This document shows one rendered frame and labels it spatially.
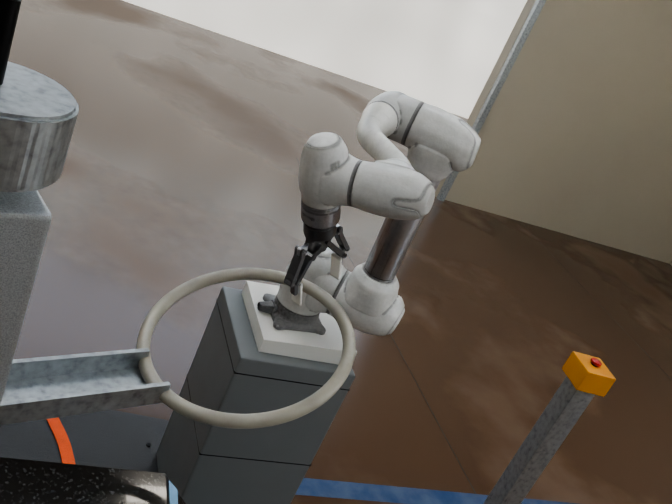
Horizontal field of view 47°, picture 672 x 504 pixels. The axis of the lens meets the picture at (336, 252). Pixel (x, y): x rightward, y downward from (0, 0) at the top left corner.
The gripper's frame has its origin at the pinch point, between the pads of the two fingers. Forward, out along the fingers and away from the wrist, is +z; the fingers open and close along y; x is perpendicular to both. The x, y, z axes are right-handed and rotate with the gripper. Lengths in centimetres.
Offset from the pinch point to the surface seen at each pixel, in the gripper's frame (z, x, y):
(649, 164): 274, -99, -604
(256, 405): 68, -25, -3
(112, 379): 0, -9, 52
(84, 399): -7, -3, 61
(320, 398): 0.7, 24.3, 24.1
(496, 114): 207, -202, -459
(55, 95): -67, -7, 54
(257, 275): 1.4, -13.9, 6.5
